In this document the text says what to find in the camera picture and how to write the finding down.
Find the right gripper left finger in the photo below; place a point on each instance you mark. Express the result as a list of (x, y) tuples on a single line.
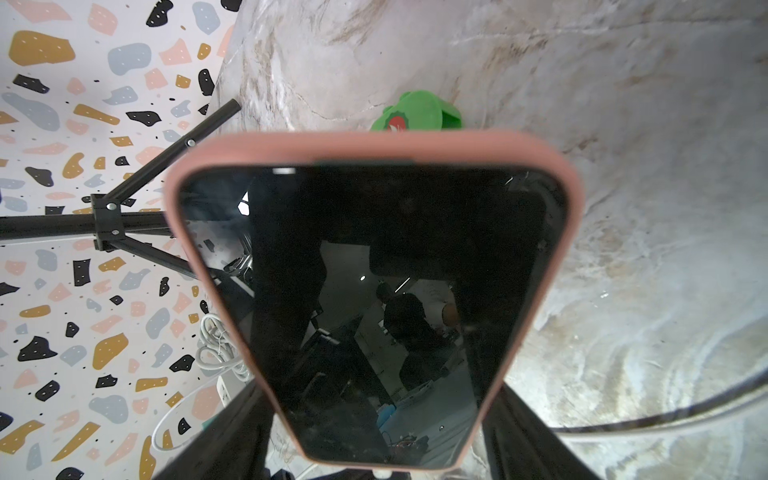
[(233, 446)]

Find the black camera on tripod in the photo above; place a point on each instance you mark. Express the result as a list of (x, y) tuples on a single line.
[(110, 226)]

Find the green tape roll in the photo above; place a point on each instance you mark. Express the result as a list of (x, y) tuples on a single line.
[(419, 110)]

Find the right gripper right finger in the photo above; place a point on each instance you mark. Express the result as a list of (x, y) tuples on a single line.
[(520, 446)]

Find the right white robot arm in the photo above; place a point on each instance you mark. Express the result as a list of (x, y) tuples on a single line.
[(680, 415)]

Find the phone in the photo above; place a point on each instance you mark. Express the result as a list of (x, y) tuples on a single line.
[(377, 285)]

